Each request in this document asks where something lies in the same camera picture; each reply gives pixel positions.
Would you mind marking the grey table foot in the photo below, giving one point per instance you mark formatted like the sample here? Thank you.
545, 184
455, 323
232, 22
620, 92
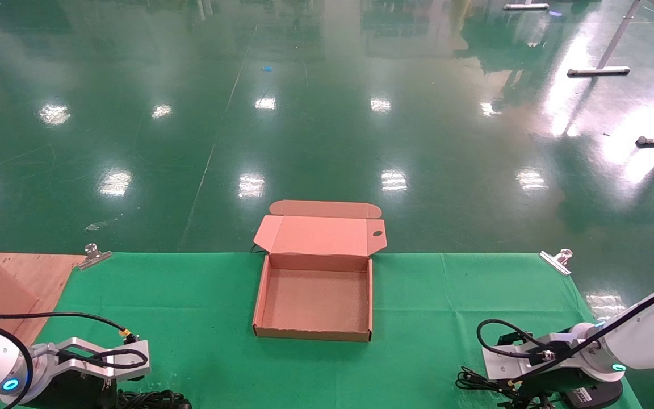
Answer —
525, 6

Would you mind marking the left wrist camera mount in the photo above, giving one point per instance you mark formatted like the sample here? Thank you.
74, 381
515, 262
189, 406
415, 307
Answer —
117, 363

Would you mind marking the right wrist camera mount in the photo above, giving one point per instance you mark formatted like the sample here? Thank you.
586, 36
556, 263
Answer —
500, 363

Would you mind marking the open flat cardboard box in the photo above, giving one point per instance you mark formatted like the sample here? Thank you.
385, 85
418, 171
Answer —
315, 301

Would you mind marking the white table with T-legs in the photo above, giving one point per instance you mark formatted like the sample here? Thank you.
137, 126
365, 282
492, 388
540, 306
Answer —
616, 40

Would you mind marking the green tablecloth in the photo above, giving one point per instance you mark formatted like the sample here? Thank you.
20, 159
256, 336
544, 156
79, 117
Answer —
418, 352

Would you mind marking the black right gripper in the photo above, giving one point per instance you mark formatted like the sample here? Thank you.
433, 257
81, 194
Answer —
548, 383

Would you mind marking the silver metal spring clip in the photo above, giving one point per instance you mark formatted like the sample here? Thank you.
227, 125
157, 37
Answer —
557, 261
94, 257

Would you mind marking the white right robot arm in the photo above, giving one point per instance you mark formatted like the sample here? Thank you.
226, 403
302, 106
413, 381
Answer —
650, 335

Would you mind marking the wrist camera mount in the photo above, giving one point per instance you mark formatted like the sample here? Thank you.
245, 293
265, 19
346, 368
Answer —
500, 363
117, 363

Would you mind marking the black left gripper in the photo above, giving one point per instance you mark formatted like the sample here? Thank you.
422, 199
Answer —
77, 395

